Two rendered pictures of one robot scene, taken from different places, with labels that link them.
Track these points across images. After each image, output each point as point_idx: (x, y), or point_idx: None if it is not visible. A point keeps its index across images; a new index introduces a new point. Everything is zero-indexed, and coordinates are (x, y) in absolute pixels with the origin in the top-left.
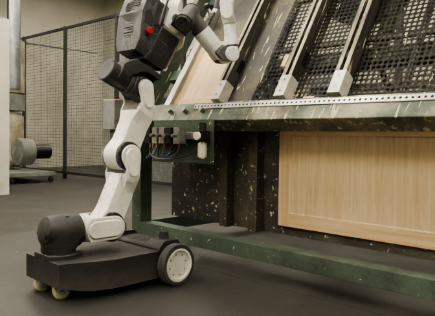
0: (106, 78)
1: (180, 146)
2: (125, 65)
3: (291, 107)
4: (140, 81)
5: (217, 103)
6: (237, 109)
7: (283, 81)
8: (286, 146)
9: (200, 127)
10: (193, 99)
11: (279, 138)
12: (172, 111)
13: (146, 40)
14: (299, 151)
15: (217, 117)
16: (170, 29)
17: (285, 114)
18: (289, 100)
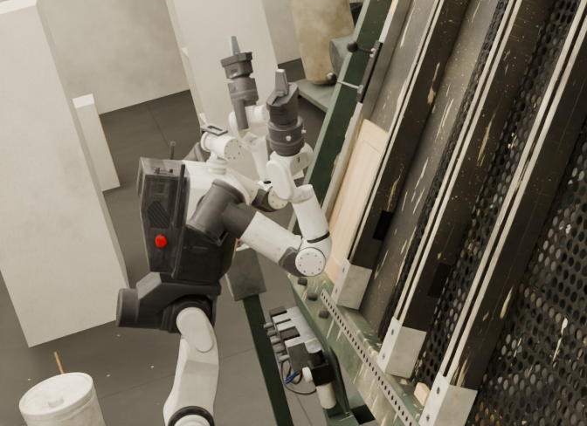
0: (119, 326)
1: (301, 371)
2: (141, 301)
3: (391, 408)
4: (178, 313)
5: (340, 309)
6: (351, 347)
7: (390, 338)
8: None
9: (311, 360)
10: (333, 262)
11: None
12: (305, 282)
13: (164, 255)
14: None
15: (334, 346)
16: None
17: (383, 419)
18: (391, 390)
